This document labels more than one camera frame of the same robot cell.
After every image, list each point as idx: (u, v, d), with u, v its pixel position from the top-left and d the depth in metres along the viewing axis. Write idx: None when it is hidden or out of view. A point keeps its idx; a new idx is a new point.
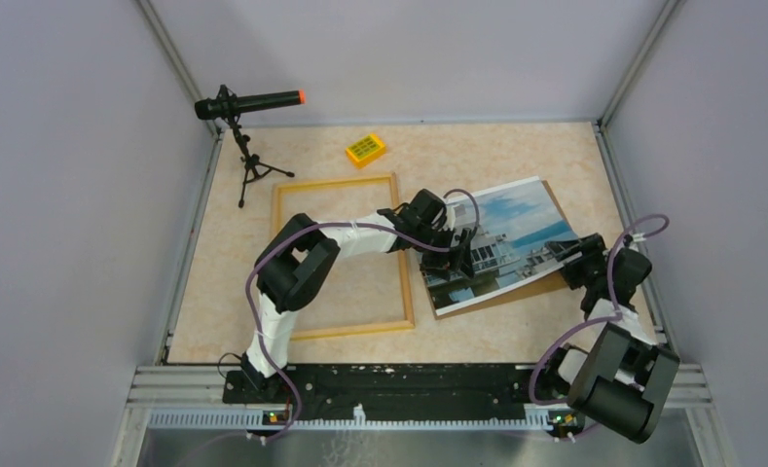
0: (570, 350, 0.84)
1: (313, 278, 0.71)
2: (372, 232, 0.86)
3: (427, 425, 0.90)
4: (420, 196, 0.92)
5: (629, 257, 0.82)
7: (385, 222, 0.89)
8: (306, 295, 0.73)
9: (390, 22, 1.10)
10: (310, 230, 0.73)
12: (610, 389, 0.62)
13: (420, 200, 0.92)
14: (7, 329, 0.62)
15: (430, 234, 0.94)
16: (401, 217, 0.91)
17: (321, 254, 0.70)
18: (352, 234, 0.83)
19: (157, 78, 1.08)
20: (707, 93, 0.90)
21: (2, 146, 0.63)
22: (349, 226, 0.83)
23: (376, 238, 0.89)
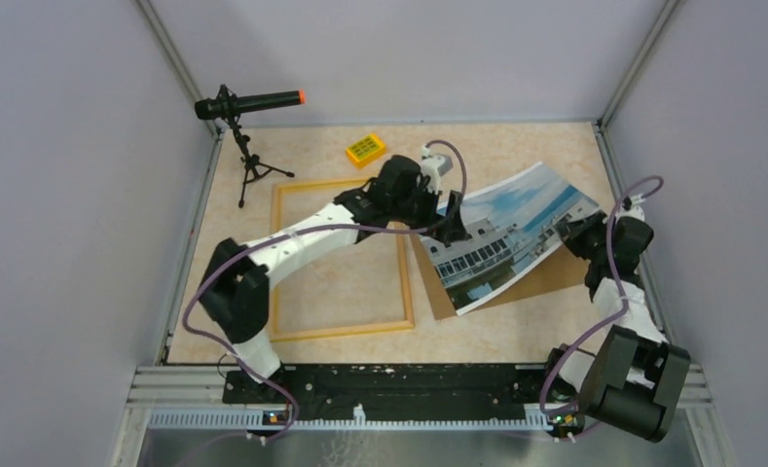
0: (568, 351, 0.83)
1: (248, 310, 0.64)
2: (317, 236, 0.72)
3: (427, 425, 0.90)
4: (388, 165, 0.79)
5: (628, 227, 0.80)
7: (335, 218, 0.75)
8: (249, 325, 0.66)
9: (390, 22, 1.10)
10: (236, 260, 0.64)
12: (620, 395, 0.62)
13: (386, 175, 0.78)
14: (6, 329, 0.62)
15: (402, 209, 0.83)
16: (364, 203, 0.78)
17: (249, 285, 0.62)
18: (294, 247, 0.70)
19: (157, 77, 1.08)
20: (708, 92, 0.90)
21: (3, 147, 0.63)
22: (287, 236, 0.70)
23: (327, 242, 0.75)
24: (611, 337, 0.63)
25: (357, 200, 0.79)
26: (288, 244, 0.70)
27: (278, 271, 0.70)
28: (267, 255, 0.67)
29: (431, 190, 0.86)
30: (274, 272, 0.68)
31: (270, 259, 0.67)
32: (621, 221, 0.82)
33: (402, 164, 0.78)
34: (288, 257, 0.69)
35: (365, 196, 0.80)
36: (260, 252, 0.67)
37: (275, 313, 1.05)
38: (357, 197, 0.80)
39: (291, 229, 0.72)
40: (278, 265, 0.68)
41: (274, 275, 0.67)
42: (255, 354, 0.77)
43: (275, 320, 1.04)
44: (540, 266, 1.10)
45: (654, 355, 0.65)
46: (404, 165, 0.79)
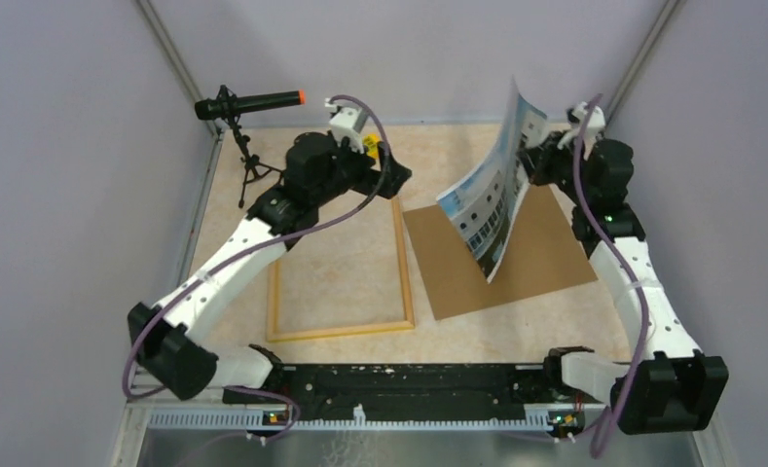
0: (566, 355, 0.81)
1: (183, 374, 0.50)
2: (237, 268, 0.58)
3: (427, 424, 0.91)
4: (292, 156, 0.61)
5: (607, 160, 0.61)
7: (251, 236, 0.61)
8: (189, 385, 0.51)
9: (390, 22, 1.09)
10: (148, 329, 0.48)
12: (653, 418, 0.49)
13: (293, 166, 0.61)
14: (7, 330, 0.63)
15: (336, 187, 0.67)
16: (281, 206, 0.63)
17: (172, 348, 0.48)
18: (213, 290, 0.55)
19: (156, 78, 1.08)
20: (707, 92, 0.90)
21: (3, 150, 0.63)
22: (201, 282, 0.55)
23: (253, 266, 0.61)
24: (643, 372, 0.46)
25: (273, 206, 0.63)
26: (203, 289, 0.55)
27: (203, 325, 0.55)
28: (182, 312, 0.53)
29: (356, 150, 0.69)
30: (196, 330, 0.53)
31: (187, 315, 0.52)
32: (595, 153, 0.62)
33: (307, 147, 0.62)
34: (207, 305, 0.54)
35: (279, 196, 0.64)
36: (173, 310, 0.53)
37: (275, 313, 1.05)
38: (273, 200, 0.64)
39: (201, 270, 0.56)
40: (200, 318, 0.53)
41: (199, 330, 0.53)
42: (236, 373, 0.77)
43: (275, 320, 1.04)
44: (542, 266, 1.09)
45: (687, 363, 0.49)
46: (308, 150, 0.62)
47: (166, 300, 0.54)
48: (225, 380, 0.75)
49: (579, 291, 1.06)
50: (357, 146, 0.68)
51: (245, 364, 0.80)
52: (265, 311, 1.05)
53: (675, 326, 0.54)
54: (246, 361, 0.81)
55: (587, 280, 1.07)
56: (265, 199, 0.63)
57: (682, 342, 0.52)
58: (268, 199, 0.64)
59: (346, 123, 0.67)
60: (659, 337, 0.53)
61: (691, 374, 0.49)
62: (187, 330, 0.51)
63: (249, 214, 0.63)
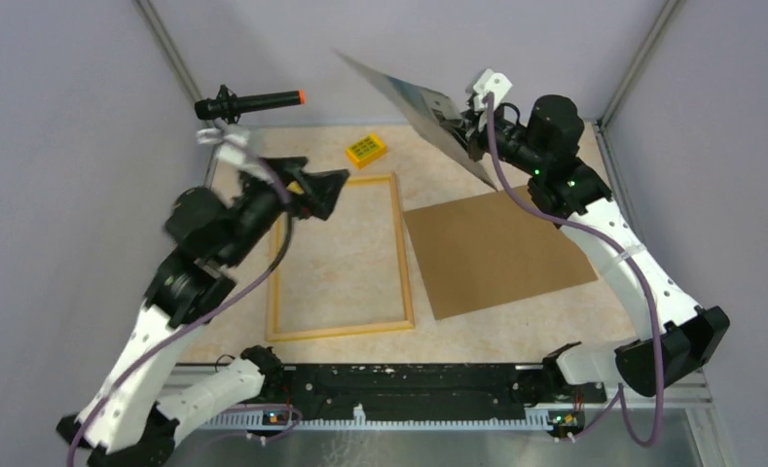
0: (562, 357, 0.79)
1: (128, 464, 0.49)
2: (140, 377, 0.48)
3: (426, 424, 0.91)
4: (169, 231, 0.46)
5: (552, 117, 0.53)
7: (152, 334, 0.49)
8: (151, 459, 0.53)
9: (390, 22, 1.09)
10: (64, 456, 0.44)
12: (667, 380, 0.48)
13: (177, 243, 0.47)
14: (7, 330, 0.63)
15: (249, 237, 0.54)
16: (181, 284, 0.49)
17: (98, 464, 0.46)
18: (124, 403, 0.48)
19: (156, 77, 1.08)
20: (708, 92, 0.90)
21: (4, 150, 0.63)
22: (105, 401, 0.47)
23: (170, 355, 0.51)
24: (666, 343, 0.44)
25: (170, 283, 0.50)
26: (115, 403, 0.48)
27: (134, 422, 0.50)
28: (101, 429, 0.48)
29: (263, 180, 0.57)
30: (126, 433, 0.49)
31: (104, 433, 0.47)
32: (540, 114, 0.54)
33: (188, 216, 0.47)
34: (122, 419, 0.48)
35: (176, 268, 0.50)
36: (93, 425, 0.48)
37: (276, 313, 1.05)
38: (169, 277, 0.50)
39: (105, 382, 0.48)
40: (119, 431, 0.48)
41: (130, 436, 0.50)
42: (218, 406, 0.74)
43: (275, 320, 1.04)
44: (542, 266, 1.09)
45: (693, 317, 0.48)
46: (187, 220, 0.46)
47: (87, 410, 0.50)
48: (207, 415, 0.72)
49: (579, 291, 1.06)
50: (260, 178, 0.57)
51: (229, 393, 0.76)
52: (265, 311, 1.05)
53: (671, 287, 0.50)
54: (229, 389, 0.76)
55: (587, 280, 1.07)
56: (161, 274, 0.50)
57: (682, 302, 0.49)
58: (164, 272, 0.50)
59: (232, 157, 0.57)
60: (662, 305, 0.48)
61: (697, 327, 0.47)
62: (108, 448, 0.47)
63: (146, 299, 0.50)
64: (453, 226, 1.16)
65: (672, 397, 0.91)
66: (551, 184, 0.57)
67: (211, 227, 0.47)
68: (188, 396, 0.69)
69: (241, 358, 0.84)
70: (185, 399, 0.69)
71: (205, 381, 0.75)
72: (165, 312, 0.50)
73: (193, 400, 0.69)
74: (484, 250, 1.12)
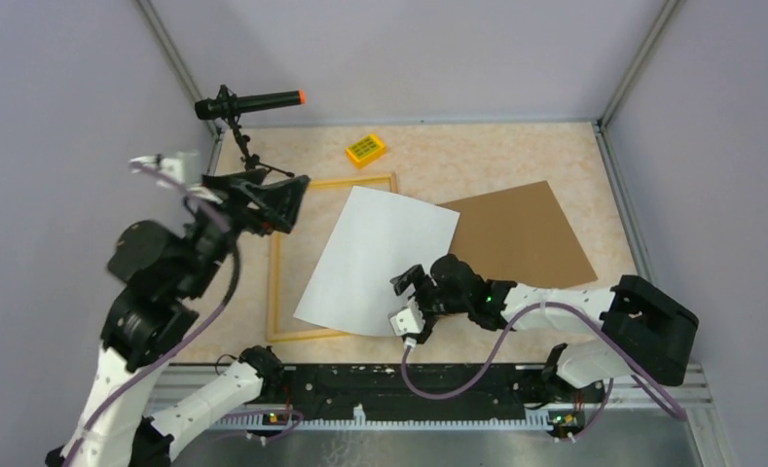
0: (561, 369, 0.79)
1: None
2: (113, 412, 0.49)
3: (427, 425, 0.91)
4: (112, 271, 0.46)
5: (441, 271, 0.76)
7: (114, 374, 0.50)
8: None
9: (390, 22, 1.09)
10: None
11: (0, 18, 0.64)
12: (674, 349, 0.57)
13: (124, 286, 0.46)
14: (6, 328, 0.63)
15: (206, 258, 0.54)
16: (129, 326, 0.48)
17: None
18: (97, 443, 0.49)
19: (156, 77, 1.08)
20: (707, 92, 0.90)
21: (3, 149, 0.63)
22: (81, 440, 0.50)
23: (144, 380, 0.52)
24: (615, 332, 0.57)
25: (122, 325, 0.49)
26: (89, 442, 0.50)
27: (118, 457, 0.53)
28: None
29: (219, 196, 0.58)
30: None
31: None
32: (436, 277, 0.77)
33: (130, 256, 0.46)
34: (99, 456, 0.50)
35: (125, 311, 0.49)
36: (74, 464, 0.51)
37: (276, 313, 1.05)
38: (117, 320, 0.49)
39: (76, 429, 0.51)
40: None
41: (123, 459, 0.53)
42: (217, 413, 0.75)
43: (275, 320, 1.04)
44: (543, 266, 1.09)
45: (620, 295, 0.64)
46: (130, 262, 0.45)
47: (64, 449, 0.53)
48: (205, 424, 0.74)
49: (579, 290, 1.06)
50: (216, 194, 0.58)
51: (226, 402, 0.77)
52: (265, 311, 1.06)
53: (588, 293, 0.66)
54: (228, 395, 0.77)
55: (588, 279, 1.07)
56: (110, 320, 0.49)
57: (601, 294, 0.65)
58: (113, 317, 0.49)
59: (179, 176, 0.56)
60: (591, 307, 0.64)
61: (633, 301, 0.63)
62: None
63: (102, 341, 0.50)
64: (454, 225, 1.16)
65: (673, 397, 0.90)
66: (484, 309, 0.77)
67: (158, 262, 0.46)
68: (183, 409, 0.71)
69: (239, 363, 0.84)
70: (180, 412, 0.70)
71: (201, 391, 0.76)
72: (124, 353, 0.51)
73: (190, 412, 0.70)
74: (486, 249, 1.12)
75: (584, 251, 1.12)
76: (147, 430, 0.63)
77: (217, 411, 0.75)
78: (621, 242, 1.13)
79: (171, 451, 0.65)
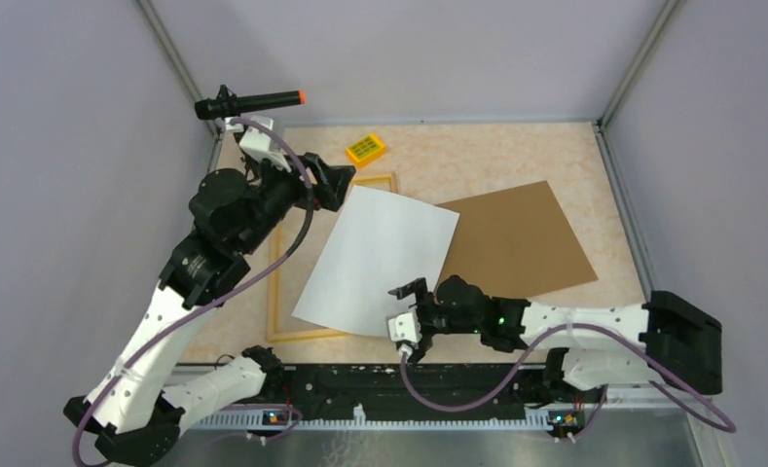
0: (566, 377, 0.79)
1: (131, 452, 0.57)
2: (155, 355, 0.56)
3: (426, 424, 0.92)
4: (198, 206, 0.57)
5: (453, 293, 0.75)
7: (166, 313, 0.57)
8: (150, 454, 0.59)
9: (390, 22, 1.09)
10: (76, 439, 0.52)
11: None
12: (713, 364, 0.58)
13: (202, 220, 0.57)
14: (6, 328, 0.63)
15: (262, 217, 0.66)
16: (195, 266, 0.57)
17: (108, 446, 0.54)
18: (133, 384, 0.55)
19: (156, 77, 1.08)
20: (707, 92, 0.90)
21: (4, 149, 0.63)
22: (121, 378, 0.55)
23: (183, 334, 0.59)
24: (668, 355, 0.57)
25: (187, 265, 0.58)
26: (126, 382, 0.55)
27: (142, 408, 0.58)
28: (109, 410, 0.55)
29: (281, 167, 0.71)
30: (131, 419, 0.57)
31: (113, 414, 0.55)
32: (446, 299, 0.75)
33: (215, 195, 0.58)
34: (132, 398, 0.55)
35: (194, 250, 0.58)
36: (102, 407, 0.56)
37: (275, 313, 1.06)
38: (183, 261, 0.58)
39: (116, 367, 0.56)
40: (127, 413, 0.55)
41: (143, 411, 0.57)
42: (222, 399, 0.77)
43: (275, 320, 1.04)
44: (542, 266, 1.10)
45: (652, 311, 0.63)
46: (215, 197, 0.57)
47: (93, 395, 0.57)
48: (210, 410, 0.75)
49: (578, 290, 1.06)
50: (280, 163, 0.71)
51: (231, 388, 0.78)
52: (265, 311, 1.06)
53: (617, 311, 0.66)
54: (233, 382, 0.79)
55: (588, 279, 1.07)
56: (178, 258, 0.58)
57: (633, 312, 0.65)
58: (181, 255, 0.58)
59: (259, 143, 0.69)
60: (626, 328, 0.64)
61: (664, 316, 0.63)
62: (118, 428, 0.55)
63: (162, 281, 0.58)
64: (454, 226, 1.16)
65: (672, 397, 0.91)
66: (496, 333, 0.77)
67: (232, 203, 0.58)
68: (193, 387, 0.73)
69: (243, 356, 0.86)
70: (189, 390, 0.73)
71: (207, 376, 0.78)
72: (182, 293, 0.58)
73: (199, 391, 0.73)
74: (486, 249, 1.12)
75: (584, 251, 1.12)
76: (160, 401, 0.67)
77: (222, 396, 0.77)
78: (621, 242, 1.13)
79: (182, 422, 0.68)
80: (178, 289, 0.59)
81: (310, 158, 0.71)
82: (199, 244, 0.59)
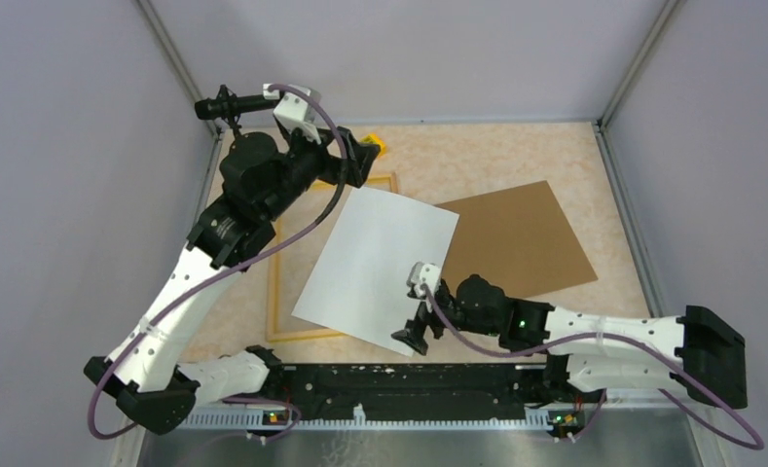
0: (570, 376, 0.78)
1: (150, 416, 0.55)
2: (181, 313, 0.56)
3: (426, 424, 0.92)
4: (228, 167, 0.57)
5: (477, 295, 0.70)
7: (194, 273, 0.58)
8: (164, 420, 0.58)
9: (389, 23, 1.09)
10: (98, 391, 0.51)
11: None
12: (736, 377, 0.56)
13: (233, 181, 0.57)
14: (5, 328, 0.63)
15: (288, 184, 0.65)
16: (224, 228, 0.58)
17: (128, 404, 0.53)
18: (159, 342, 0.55)
19: (156, 77, 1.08)
20: (707, 92, 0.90)
21: (4, 149, 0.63)
22: (146, 336, 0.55)
23: (207, 298, 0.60)
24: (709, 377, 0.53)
25: (215, 227, 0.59)
26: (151, 341, 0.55)
27: (163, 371, 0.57)
28: (131, 368, 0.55)
29: (311, 136, 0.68)
30: (152, 380, 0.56)
31: (135, 372, 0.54)
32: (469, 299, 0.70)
33: (245, 156, 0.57)
34: (157, 357, 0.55)
35: (223, 213, 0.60)
36: (125, 366, 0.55)
37: (275, 313, 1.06)
38: (212, 221, 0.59)
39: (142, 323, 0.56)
40: (150, 372, 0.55)
41: (163, 373, 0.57)
42: (233, 385, 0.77)
43: (275, 320, 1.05)
44: (542, 268, 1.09)
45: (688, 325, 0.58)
46: (245, 159, 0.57)
47: (117, 352, 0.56)
48: (220, 394, 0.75)
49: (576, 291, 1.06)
50: (310, 132, 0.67)
51: (239, 375, 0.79)
52: (265, 311, 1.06)
53: (650, 323, 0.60)
54: (239, 373, 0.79)
55: (588, 278, 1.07)
56: (206, 219, 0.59)
57: (667, 325, 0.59)
58: (209, 217, 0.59)
59: (294, 112, 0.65)
60: (661, 343, 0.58)
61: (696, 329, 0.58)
62: (140, 386, 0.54)
63: (190, 242, 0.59)
64: (455, 227, 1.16)
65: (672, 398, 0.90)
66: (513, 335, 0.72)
67: (261, 166, 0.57)
68: (205, 368, 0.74)
69: (247, 350, 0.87)
70: (203, 368, 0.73)
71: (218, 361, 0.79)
72: (210, 253, 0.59)
73: (211, 371, 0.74)
74: (486, 250, 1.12)
75: (584, 251, 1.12)
76: (178, 372, 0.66)
77: (234, 380, 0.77)
78: (621, 241, 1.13)
79: (198, 392, 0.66)
80: (206, 249, 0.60)
81: (344, 131, 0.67)
82: (226, 209, 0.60)
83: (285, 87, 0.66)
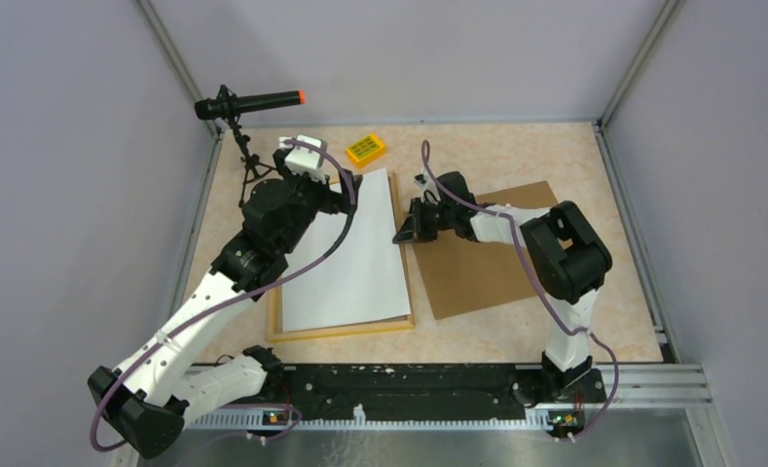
0: (548, 350, 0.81)
1: (147, 432, 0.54)
2: (199, 328, 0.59)
3: (426, 425, 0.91)
4: (248, 210, 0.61)
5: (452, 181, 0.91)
7: (214, 292, 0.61)
8: (154, 445, 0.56)
9: (389, 23, 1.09)
10: (107, 397, 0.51)
11: None
12: (573, 267, 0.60)
13: (253, 222, 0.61)
14: (5, 328, 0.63)
15: (302, 221, 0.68)
16: (245, 259, 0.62)
17: (133, 413, 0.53)
18: (172, 353, 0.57)
19: (156, 77, 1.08)
20: (707, 92, 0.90)
21: (2, 151, 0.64)
22: (161, 347, 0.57)
23: (220, 318, 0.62)
24: (528, 233, 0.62)
25: (237, 260, 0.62)
26: (164, 353, 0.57)
27: (165, 386, 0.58)
28: (140, 377, 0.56)
29: (318, 179, 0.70)
30: (156, 393, 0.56)
31: (145, 380, 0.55)
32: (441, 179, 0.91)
33: (266, 199, 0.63)
34: (167, 368, 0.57)
35: (243, 245, 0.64)
36: (132, 376, 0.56)
37: (275, 313, 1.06)
38: (237, 251, 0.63)
39: (159, 335, 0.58)
40: (159, 381, 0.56)
41: (161, 391, 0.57)
42: (225, 396, 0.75)
43: (275, 320, 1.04)
44: (493, 250, 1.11)
45: (553, 218, 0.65)
46: (266, 201, 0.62)
47: (127, 364, 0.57)
48: (212, 407, 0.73)
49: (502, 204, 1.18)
50: (318, 176, 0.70)
51: (235, 383, 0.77)
52: (265, 311, 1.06)
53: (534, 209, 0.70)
54: (235, 380, 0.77)
55: None
56: (230, 250, 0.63)
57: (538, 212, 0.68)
58: (233, 249, 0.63)
59: (305, 161, 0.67)
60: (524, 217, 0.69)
61: (566, 226, 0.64)
62: (146, 396, 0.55)
63: (213, 267, 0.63)
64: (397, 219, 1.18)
65: (669, 396, 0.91)
66: (461, 218, 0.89)
67: (274, 207, 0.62)
68: (196, 382, 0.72)
69: (244, 354, 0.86)
70: (194, 384, 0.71)
71: (210, 372, 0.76)
72: (231, 276, 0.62)
73: (201, 385, 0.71)
74: (464, 260, 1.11)
75: None
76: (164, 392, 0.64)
77: (227, 391, 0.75)
78: (621, 242, 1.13)
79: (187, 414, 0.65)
80: (229, 274, 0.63)
81: (350, 175, 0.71)
82: (245, 242, 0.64)
83: (299, 137, 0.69)
